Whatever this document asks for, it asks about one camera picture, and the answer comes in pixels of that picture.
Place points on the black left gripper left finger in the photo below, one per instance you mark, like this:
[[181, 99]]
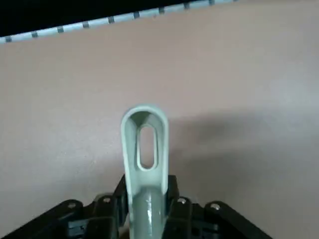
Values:
[[74, 219]]

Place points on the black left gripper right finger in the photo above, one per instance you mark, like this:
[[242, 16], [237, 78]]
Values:
[[211, 221]]

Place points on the pale green plastic dustpan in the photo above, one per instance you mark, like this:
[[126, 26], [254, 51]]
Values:
[[147, 206]]

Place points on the white dashed table edge strip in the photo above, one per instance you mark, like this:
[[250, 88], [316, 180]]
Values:
[[99, 22]]

